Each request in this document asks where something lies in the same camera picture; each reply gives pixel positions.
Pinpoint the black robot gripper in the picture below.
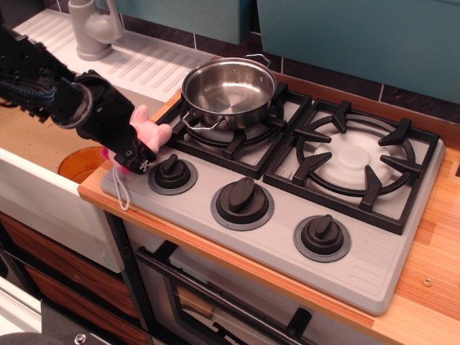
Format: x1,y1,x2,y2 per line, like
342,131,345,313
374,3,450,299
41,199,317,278
75,70,157,175

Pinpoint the pink stuffed pig toy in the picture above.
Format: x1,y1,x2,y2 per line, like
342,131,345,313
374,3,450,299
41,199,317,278
101,103,173,211

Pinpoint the stainless steel pan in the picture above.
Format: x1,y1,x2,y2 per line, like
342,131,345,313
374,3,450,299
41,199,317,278
182,55,277,132

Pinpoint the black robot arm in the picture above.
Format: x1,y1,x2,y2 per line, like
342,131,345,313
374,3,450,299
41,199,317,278
1,23,157,175

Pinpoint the black left stove knob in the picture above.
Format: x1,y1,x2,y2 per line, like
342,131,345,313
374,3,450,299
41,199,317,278
148,154,198,196

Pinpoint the black stove knob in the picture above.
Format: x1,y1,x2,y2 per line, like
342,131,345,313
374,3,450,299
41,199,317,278
211,177,275,231
293,214,351,263
148,154,198,196

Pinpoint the black middle stove knob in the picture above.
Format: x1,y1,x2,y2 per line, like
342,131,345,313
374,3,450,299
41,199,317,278
211,177,275,231

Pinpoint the grey toy stove top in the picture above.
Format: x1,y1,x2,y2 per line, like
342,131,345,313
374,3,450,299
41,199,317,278
99,67,446,316

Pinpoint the black right stove knob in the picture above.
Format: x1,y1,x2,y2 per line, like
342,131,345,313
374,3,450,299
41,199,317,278
293,214,351,263

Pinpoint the orange plastic plate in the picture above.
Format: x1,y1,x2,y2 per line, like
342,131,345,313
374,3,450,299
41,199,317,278
57,147,105,184

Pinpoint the white toy sink unit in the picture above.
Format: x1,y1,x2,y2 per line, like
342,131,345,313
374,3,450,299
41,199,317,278
1,5,211,273

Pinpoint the black left burner grate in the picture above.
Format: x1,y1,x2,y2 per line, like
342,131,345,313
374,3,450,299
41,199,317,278
157,83,313,179

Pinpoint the black burner grate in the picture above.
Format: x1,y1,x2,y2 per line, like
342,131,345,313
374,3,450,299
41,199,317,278
263,99,445,235
157,83,313,179

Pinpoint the grey toy faucet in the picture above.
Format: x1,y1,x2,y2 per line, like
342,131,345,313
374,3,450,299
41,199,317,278
68,0,124,61

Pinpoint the toy oven door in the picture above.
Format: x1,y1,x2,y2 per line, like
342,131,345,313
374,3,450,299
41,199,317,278
134,239,392,345

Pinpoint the wooden drawer unit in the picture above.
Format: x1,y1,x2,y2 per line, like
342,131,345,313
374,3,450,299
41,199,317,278
1,214,152,344

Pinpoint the black right burner grate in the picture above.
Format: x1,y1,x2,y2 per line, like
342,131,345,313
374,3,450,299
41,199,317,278
263,99,445,235

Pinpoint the black braided cable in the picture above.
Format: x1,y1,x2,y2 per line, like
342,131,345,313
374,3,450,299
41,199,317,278
0,77,60,107

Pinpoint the teal wall cabinet left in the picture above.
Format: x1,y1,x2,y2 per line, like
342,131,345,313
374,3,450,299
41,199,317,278
116,0,252,45

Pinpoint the teal wall cabinet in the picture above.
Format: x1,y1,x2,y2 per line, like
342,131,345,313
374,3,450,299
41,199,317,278
116,0,252,45
257,1,459,103

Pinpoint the black oven door handle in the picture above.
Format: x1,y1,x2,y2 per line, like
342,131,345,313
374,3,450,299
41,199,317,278
135,241,311,344

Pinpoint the teal wall cabinet right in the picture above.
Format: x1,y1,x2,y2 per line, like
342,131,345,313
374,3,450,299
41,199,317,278
257,1,459,103

